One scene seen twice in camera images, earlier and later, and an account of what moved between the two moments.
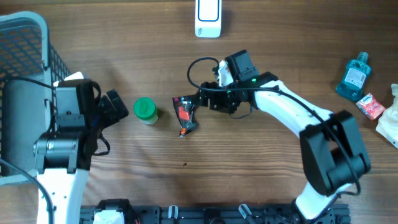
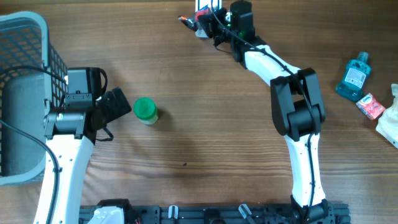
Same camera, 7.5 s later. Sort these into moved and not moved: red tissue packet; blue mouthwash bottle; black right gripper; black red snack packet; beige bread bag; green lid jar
Moved: black red snack packet; black right gripper
Not moved: blue mouthwash bottle; red tissue packet; green lid jar; beige bread bag
